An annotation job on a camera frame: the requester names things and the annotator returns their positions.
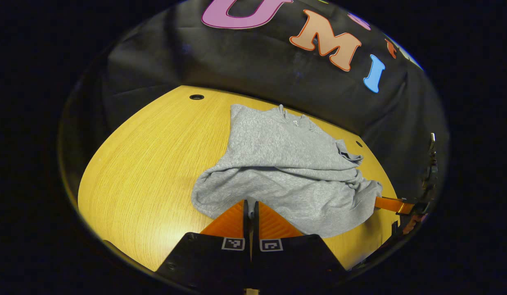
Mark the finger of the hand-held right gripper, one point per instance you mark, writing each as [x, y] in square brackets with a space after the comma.
[390, 203]

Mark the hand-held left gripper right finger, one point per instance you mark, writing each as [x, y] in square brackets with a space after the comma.
[294, 266]

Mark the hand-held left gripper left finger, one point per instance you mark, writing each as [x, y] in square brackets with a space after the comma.
[212, 266]

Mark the black backdrop cloth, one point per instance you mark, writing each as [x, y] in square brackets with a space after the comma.
[257, 61]

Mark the grey zip-neck sweatshirt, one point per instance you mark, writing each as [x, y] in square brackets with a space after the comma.
[286, 164]

